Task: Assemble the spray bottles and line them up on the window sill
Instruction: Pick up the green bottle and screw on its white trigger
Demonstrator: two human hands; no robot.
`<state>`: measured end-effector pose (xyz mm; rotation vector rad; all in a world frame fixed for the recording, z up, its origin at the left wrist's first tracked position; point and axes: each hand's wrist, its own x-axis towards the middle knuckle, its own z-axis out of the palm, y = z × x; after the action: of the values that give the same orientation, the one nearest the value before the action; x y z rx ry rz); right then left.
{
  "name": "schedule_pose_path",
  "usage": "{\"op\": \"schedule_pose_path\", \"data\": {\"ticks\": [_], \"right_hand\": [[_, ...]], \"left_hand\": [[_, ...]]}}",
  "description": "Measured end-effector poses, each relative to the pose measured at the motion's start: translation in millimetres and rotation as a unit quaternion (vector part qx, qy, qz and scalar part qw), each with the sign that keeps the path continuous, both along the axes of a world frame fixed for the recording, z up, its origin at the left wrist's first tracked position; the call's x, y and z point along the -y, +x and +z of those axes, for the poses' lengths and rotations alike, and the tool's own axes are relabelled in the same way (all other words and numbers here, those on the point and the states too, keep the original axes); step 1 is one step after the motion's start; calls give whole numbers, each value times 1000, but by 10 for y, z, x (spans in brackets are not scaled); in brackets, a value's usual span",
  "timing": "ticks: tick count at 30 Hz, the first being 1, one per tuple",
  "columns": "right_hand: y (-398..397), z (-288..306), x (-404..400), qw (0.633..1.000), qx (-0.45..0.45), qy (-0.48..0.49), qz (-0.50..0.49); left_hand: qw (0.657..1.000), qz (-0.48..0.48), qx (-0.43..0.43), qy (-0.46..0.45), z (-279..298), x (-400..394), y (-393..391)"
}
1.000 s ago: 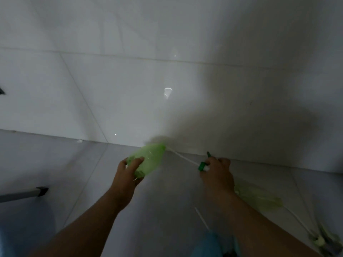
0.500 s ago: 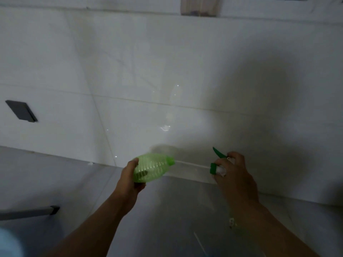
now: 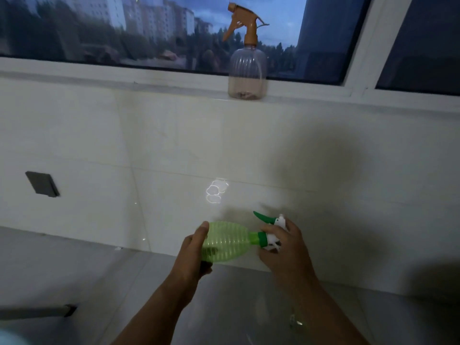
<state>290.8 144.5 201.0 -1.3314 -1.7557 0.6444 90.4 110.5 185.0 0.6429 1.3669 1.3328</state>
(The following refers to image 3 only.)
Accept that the person's left hand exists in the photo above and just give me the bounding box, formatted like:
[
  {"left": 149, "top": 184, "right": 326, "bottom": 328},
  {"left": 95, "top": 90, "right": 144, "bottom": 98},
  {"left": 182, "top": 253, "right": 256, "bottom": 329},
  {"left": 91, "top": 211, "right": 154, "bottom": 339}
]
[{"left": 172, "top": 221, "right": 213, "bottom": 285}]

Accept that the person's right hand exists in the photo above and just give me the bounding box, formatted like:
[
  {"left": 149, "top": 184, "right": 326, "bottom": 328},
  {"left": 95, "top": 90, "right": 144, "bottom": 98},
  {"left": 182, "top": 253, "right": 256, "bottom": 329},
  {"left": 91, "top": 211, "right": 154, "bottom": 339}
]
[{"left": 258, "top": 217, "right": 320, "bottom": 288}]

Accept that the white green trigger sprayer head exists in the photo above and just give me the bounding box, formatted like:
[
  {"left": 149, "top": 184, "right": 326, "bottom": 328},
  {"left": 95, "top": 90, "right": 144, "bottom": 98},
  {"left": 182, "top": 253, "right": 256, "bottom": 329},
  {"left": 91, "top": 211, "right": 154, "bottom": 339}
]
[{"left": 253, "top": 210, "right": 290, "bottom": 254}]

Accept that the green ribbed spray bottle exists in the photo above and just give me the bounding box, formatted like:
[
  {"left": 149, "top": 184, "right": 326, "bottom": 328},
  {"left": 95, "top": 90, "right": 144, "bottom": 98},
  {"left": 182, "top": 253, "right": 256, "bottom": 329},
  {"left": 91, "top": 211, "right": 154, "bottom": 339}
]
[{"left": 201, "top": 220, "right": 262, "bottom": 264}]

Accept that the clear bottle with orange sprayer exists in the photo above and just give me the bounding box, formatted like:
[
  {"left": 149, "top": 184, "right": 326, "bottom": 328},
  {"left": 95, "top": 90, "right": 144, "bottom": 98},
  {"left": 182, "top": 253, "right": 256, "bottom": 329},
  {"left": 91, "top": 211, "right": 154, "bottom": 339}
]
[{"left": 227, "top": 45, "right": 269, "bottom": 101}]

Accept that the person's left forearm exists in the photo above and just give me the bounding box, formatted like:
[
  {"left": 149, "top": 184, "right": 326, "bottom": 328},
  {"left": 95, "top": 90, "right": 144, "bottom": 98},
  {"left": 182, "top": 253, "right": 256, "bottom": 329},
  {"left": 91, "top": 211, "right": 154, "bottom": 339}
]
[{"left": 111, "top": 273, "right": 202, "bottom": 345}]

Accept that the person's right forearm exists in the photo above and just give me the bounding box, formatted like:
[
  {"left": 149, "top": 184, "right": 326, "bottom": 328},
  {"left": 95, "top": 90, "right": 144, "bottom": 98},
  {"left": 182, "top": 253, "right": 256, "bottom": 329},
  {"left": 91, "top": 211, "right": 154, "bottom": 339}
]
[{"left": 284, "top": 276, "right": 371, "bottom": 345}]

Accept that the grey metal bar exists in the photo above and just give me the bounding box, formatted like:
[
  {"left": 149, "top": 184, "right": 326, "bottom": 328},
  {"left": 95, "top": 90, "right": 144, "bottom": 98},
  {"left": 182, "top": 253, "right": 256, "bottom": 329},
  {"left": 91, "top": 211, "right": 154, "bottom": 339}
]
[{"left": 0, "top": 303, "right": 78, "bottom": 322}]

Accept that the white framed window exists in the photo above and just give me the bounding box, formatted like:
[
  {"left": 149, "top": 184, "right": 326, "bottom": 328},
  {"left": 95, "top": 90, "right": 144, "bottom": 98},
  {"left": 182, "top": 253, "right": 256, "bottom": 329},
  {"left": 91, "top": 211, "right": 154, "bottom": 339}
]
[{"left": 0, "top": 0, "right": 460, "bottom": 104}]

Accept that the dark grey wall plate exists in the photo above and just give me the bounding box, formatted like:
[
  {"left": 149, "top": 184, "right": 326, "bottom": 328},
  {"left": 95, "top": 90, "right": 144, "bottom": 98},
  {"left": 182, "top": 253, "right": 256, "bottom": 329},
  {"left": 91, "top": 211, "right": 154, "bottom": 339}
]
[{"left": 25, "top": 171, "right": 61, "bottom": 198}]

